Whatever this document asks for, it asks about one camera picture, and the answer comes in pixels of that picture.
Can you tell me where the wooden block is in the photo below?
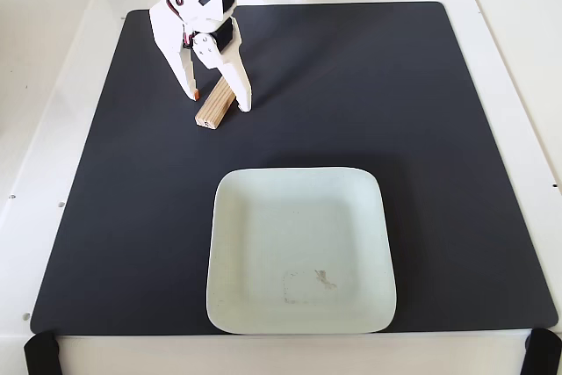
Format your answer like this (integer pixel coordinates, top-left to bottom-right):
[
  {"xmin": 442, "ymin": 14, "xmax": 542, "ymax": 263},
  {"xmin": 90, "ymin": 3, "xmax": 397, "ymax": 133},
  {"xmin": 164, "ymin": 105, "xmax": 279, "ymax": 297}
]
[{"xmin": 194, "ymin": 78, "xmax": 236, "ymax": 130}]

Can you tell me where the white square plate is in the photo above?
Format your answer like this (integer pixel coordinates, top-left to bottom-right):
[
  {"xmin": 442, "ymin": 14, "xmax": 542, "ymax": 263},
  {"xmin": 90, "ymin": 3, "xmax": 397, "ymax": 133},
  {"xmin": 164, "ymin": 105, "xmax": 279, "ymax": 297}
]
[{"xmin": 205, "ymin": 166, "xmax": 400, "ymax": 335}]

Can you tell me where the black table mat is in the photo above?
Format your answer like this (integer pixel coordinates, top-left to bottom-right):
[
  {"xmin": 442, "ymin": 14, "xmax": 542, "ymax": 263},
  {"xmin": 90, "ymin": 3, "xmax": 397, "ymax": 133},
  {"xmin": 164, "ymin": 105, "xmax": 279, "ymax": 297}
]
[{"xmin": 29, "ymin": 1, "xmax": 558, "ymax": 335}]

